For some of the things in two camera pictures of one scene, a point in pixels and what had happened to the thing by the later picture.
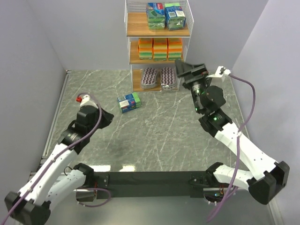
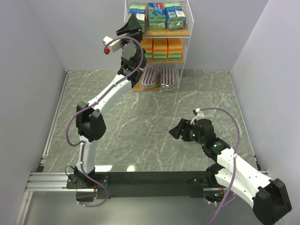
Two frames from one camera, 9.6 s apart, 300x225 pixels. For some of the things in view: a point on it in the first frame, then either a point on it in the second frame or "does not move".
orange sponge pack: x=145 y=48 does not move
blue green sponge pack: x=175 y=18 does not move
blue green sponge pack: x=129 y=101 to x=139 y=11
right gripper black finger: x=183 y=69 to x=176 y=131
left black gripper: x=104 y=117 to x=131 y=30
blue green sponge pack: x=155 y=15 does not move
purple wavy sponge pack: x=148 y=78 does not move
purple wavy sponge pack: x=168 y=78 does not move
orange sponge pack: x=160 y=49 does not move
